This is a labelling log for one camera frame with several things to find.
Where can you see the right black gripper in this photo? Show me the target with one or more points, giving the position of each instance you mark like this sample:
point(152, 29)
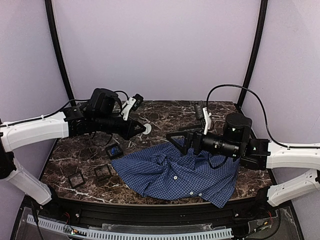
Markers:
point(194, 141)

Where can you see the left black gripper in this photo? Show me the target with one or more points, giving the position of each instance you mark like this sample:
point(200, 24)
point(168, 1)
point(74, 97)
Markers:
point(125, 128)

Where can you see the black tray middle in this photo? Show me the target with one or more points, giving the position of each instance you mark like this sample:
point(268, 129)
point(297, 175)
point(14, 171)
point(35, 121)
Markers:
point(102, 172)

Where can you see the black frame post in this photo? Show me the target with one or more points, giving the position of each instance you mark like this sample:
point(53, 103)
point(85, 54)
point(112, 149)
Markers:
point(256, 42)
point(58, 51)

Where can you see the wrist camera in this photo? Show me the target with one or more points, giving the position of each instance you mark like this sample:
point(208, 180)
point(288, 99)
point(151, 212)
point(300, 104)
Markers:
point(131, 105)
point(203, 116)

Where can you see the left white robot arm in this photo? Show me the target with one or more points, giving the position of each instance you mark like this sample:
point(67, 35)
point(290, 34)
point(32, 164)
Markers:
point(103, 112)

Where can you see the white round brooch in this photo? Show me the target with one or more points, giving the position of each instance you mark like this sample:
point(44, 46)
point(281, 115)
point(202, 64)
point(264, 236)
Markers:
point(148, 129)

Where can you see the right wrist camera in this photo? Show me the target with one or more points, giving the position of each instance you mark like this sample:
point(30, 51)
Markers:
point(203, 116)

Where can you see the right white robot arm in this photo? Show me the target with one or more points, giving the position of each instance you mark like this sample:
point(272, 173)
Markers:
point(257, 154)

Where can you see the blue checked shirt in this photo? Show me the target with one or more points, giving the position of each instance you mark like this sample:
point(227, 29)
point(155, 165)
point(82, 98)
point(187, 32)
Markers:
point(163, 172)

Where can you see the black front aluminium rail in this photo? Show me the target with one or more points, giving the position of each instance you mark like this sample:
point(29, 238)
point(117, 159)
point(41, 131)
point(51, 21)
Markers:
point(85, 213)

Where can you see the black tray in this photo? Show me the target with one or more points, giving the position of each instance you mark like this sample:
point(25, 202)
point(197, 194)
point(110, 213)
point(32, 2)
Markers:
point(76, 180)
point(109, 147)
point(102, 172)

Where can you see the white slotted cable duct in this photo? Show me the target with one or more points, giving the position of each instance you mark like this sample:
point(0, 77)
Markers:
point(131, 232)

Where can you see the black tray near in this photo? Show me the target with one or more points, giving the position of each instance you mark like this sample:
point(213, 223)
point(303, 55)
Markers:
point(76, 180)

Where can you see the black tray far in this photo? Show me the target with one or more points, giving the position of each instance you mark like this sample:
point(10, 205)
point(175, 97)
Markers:
point(109, 147)

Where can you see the left black frame post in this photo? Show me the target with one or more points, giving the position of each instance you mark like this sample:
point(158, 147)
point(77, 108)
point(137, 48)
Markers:
point(58, 51)

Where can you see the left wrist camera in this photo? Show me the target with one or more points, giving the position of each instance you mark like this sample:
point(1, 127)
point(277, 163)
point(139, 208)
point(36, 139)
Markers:
point(131, 105)

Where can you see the right black frame post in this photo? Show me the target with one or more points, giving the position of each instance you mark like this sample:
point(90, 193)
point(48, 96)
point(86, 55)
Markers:
point(256, 42)

